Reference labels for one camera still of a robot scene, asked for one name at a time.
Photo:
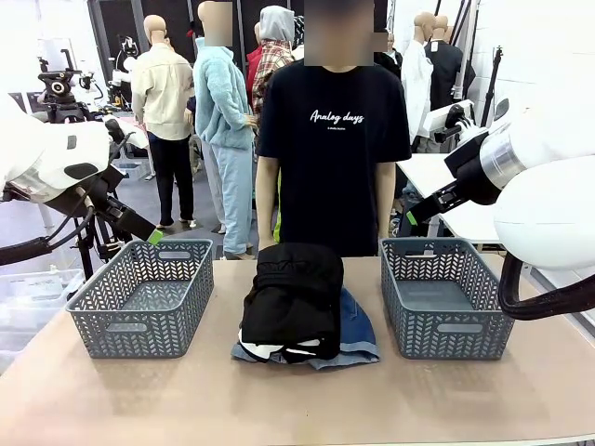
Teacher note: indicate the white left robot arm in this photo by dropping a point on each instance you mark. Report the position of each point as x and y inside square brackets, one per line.
[37, 148]

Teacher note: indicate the person in black T-shirt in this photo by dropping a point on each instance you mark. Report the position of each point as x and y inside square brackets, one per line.
[334, 153]

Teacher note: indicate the mannequin in light blue fleece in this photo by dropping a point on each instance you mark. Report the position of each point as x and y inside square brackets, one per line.
[223, 116]

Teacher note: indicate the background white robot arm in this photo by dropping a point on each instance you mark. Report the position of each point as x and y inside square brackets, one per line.
[124, 60]

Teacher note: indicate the mannequin in red top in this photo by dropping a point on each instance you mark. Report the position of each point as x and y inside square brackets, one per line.
[251, 65]

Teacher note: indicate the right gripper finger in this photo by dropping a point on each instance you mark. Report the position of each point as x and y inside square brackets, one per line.
[432, 209]
[448, 190]

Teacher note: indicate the black camera tripod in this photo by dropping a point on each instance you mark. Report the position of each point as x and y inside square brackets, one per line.
[60, 86]

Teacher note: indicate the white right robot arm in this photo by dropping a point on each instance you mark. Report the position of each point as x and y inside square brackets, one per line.
[548, 204]

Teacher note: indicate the mannequin in plaid hoodie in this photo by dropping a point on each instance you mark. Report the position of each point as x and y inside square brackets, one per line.
[274, 65]

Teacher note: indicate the black light stand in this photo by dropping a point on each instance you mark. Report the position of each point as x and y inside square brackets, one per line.
[493, 88]

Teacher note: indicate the large white table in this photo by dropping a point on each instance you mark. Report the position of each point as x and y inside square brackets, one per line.
[432, 181]

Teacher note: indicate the person's right hand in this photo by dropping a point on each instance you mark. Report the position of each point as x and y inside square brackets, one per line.
[268, 244]

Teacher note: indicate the grey plastic lattice basket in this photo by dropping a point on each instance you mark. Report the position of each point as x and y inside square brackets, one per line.
[139, 302]
[446, 302]

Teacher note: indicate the blue denim shorts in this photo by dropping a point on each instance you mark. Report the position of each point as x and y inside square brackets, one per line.
[358, 325]

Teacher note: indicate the person's right forearm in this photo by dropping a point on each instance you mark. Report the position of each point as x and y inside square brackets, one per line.
[267, 204]

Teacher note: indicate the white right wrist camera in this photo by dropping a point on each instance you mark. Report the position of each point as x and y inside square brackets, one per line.
[441, 118]

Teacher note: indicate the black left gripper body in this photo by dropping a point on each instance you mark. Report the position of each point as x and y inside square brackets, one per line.
[111, 195]

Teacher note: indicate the grey floor bin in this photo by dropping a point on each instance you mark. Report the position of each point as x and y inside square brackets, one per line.
[135, 171]

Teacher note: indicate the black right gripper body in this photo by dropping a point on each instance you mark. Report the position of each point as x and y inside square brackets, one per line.
[469, 172]

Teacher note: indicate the clear plastic storage box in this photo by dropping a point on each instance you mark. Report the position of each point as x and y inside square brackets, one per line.
[32, 292]

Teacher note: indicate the mannequin in black jacket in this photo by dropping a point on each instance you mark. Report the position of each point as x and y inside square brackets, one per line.
[446, 74]

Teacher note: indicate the person's left forearm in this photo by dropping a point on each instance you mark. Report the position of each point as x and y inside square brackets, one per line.
[386, 200]

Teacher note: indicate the mannequin in white shirt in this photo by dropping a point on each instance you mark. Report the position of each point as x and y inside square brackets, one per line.
[416, 83]

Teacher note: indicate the mannequin in cream shirt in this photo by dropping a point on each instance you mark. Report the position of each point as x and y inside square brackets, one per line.
[162, 102]

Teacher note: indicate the white garment with black trim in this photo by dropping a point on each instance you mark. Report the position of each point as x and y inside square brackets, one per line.
[260, 349]

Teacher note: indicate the red checkered cloth table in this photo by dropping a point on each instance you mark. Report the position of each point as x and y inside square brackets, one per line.
[137, 132]

